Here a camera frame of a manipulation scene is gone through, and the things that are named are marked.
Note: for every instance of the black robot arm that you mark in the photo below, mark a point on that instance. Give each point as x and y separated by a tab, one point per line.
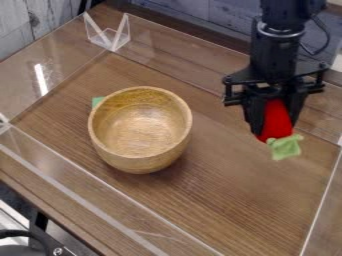
293	11

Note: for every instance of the green object behind bowl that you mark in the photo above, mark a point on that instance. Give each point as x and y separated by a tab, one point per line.
97	100

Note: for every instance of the clear acrylic corner bracket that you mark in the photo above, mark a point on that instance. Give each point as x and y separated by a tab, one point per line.
109	38

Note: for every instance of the wooden bowl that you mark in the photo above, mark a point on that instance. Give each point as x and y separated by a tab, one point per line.
139	127

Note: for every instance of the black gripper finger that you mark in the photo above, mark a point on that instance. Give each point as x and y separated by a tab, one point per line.
294	101
254	106

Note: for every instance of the clear acrylic tray wall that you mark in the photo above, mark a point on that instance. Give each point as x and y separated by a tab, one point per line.
226	201

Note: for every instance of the red plush strawberry toy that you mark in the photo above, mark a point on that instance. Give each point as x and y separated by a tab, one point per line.
277	133

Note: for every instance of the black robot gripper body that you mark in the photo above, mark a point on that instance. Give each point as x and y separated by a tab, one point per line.
274	65

